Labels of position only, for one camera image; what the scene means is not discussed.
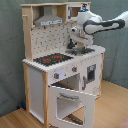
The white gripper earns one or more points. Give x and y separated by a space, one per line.
79 36

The small metal pot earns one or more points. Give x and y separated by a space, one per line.
81 51

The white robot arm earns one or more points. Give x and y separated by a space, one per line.
89 23

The wooden toy kitchen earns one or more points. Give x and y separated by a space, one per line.
46 40

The black toy faucet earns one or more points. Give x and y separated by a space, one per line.
71 44

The grey toy sink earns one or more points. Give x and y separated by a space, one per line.
70 50

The toy microwave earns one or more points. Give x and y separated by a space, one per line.
73 9

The right red stove knob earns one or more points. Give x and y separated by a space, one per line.
74 69

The red stove knob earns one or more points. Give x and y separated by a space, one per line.
74 69
56 75

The grey range hood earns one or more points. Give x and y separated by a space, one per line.
48 18

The white cabinet door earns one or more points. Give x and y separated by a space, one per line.
90 75

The black toy stovetop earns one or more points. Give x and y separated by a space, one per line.
52 59

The left red stove knob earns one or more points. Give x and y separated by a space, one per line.
56 75

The white oven door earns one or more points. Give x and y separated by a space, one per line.
63 102

